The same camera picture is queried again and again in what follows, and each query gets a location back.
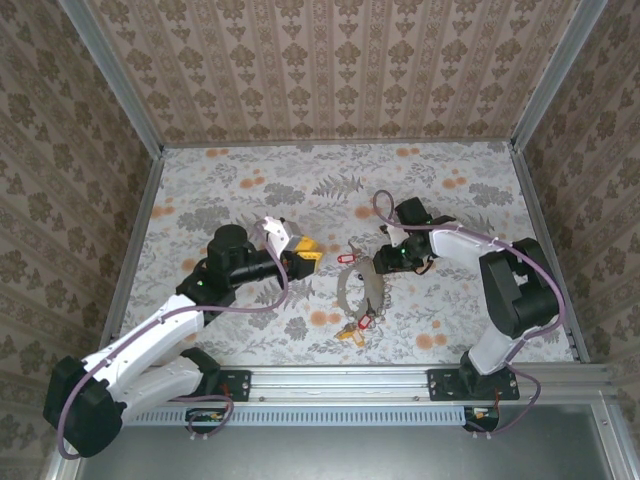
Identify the large metal keyring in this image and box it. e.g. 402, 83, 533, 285
335, 238, 394, 329

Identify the floral tablecloth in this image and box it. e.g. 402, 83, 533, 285
102, 141, 586, 369

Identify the yellow key tag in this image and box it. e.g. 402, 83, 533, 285
335, 325, 365, 347

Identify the black base electronics box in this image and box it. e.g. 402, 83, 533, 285
463, 406, 501, 431
185, 407, 227, 432

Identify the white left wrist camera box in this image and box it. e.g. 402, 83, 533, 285
261, 216, 303, 257

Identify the aluminium side rail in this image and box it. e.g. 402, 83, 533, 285
99, 149, 166, 351
509, 144, 590, 364

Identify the black mount plate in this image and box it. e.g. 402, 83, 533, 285
427, 368, 521, 402
215, 368, 252, 403

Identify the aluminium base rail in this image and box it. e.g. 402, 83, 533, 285
219, 366, 620, 404

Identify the grey slotted cable duct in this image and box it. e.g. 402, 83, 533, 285
122, 403, 474, 428

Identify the aluminium frame post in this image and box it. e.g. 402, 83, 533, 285
509, 0, 610, 154
58, 0, 166, 160

